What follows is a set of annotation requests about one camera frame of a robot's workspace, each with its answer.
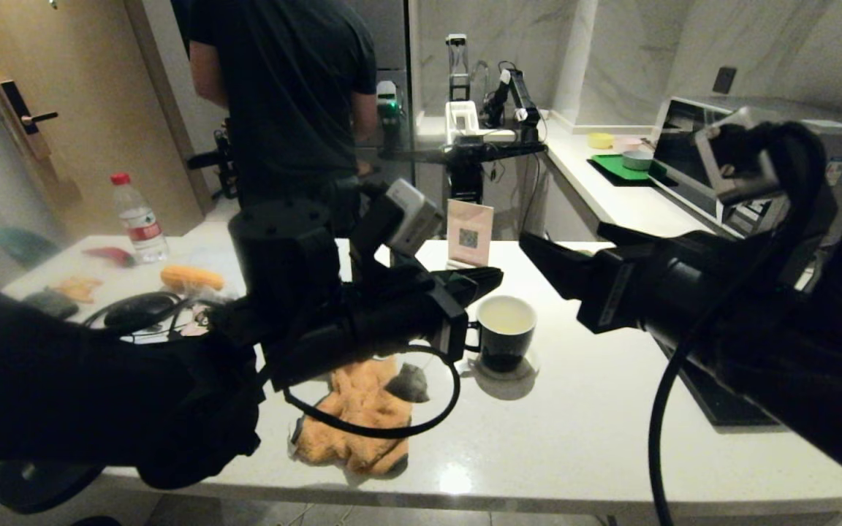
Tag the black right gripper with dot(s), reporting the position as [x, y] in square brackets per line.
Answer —
[622, 288]

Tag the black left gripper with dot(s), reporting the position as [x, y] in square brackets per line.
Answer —
[399, 314]

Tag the white tea bag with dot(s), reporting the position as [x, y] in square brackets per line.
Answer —
[408, 383]

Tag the person's left forearm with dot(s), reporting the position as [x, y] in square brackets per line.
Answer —
[202, 73]

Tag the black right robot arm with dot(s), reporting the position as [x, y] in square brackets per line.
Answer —
[794, 329]

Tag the person's right forearm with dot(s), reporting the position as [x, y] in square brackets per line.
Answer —
[365, 113]

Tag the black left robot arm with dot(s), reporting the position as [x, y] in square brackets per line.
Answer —
[99, 387]

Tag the beige QR code sign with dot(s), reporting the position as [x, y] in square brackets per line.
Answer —
[469, 234]

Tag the black mug white inside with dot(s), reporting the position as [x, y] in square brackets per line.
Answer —
[509, 343]

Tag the green cutting mat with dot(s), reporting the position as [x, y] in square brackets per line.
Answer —
[615, 168]

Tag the green bowl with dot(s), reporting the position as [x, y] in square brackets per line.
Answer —
[637, 161]

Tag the round white coaster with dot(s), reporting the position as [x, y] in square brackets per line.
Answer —
[528, 371]

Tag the yellow bowl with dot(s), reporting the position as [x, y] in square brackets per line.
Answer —
[600, 141]

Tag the pink bowl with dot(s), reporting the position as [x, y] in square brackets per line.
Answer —
[626, 142]

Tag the black teleoperation rig stand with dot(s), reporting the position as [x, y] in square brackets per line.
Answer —
[465, 155]

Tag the silver microwave oven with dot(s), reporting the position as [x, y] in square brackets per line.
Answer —
[684, 139]

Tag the orange microfibre cloth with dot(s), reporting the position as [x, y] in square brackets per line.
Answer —
[355, 402]

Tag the white plastic stand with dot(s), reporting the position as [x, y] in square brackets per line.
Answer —
[461, 120]

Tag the black rectangular tray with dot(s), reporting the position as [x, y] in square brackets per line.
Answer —
[721, 398]

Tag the grey device green light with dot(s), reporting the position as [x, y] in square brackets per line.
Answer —
[389, 102]

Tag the chrome faucet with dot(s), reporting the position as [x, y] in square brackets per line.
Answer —
[481, 73]

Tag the grey refrigerator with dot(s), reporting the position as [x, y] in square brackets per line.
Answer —
[395, 44]

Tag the person in black shirt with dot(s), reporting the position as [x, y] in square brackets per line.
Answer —
[282, 95]

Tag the black tripod stand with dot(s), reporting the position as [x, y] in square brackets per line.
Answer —
[225, 161]

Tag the yellow corn cob toy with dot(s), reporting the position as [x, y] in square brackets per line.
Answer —
[193, 278]

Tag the black computer mouse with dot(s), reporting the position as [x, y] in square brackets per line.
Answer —
[139, 310]

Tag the clear water bottle red cap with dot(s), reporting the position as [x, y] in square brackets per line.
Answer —
[140, 226]

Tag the red chili pepper toy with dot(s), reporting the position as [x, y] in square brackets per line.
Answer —
[112, 257]

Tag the small orange rag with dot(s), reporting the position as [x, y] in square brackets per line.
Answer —
[81, 289]

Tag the dark grey wallet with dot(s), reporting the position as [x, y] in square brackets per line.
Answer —
[52, 303]

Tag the beige wooden door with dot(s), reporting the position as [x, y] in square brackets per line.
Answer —
[85, 73]

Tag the teal cloth bundle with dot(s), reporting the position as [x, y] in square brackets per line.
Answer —
[26, 247]

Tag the black round kettle base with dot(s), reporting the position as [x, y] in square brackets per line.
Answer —
[33, 486]

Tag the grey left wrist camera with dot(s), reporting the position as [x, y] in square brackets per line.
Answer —
[406, 215]

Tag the dark wall socket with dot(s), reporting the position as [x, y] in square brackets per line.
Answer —
[723, 80]

